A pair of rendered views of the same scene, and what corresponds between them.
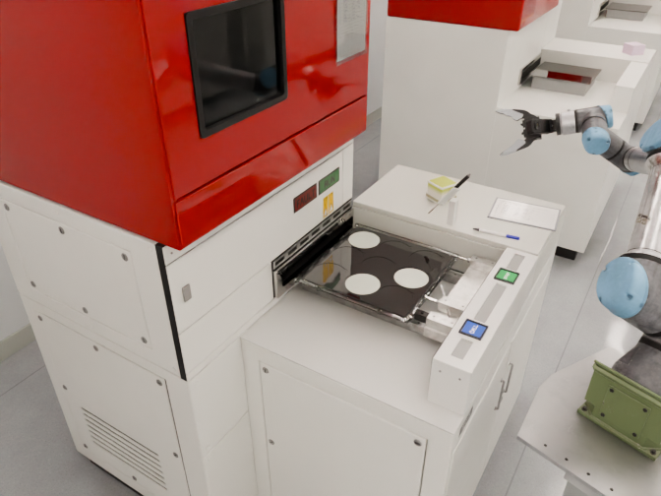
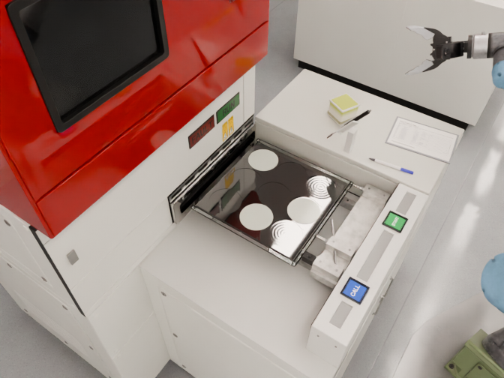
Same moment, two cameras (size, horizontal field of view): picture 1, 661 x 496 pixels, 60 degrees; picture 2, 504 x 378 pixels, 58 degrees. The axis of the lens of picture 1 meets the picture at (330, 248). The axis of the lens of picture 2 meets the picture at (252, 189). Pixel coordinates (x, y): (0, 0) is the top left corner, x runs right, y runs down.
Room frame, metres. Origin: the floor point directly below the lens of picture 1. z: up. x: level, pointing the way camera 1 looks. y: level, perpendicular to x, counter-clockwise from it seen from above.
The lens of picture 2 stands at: (0.49, -0.10, 1.99)
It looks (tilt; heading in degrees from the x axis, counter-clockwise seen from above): 49 degrees down; 1
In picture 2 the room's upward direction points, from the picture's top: 1 degrees clockwise
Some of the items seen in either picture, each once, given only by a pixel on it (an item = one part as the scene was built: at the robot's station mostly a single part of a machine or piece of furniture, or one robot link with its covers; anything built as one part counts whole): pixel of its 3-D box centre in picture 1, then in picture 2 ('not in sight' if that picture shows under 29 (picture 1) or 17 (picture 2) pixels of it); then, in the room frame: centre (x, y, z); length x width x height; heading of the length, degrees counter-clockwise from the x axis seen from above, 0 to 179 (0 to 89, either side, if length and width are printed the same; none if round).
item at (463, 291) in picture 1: (462, 300); (351, 235); (1.30, -0.38, 0.87); 0.36 x 0.08 x 0.03; 148
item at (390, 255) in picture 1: (378, 267); (273, 194); (1.42, -0.14, 0.90); 0.34 x 0.34 x 0.01; 58
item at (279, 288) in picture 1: (317, 249); (217, 170); (1.52, 0.04, 0.89); 0.44 x 0.02 x 0.10; 148
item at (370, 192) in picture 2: (483, 264); (376, 194); (1.44, -0.46, 0.89); 0.08 x 0.03 x 0.03; 58
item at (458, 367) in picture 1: (487, 322); (371, 267); (1.18, -0.42, 0.89); 0.55 x 0.09 x 0.14; 148
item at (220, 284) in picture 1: (277, 239); (173, 175); (1.38, 0.15, 1.02); 0.82 x 0.03 x 0.40; 148
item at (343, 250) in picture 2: (453, 307); (340, 248); (1.23, -0.34, 0.89); 0.08 x 0.03 x 0.03; 58
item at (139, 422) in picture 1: (210, 355); (127, 241); (1.56, 0.44, 0.41); 0.82 x 0.71 x 0.82; 148
